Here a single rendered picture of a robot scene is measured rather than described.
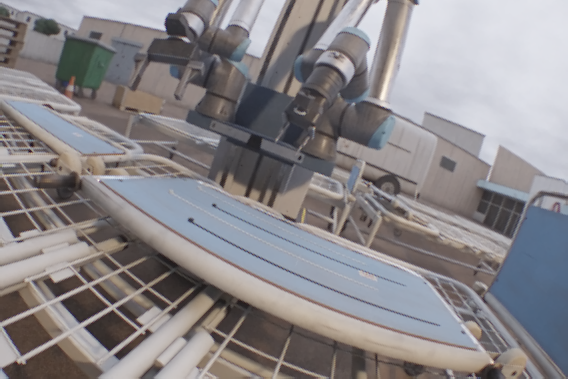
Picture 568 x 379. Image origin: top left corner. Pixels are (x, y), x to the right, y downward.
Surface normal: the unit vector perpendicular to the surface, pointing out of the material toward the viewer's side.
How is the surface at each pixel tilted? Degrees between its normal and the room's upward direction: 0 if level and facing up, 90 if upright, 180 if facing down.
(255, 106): 90
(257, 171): 90
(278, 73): 90
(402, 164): 88
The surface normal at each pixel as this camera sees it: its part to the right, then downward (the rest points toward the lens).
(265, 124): -0.12, 0.08
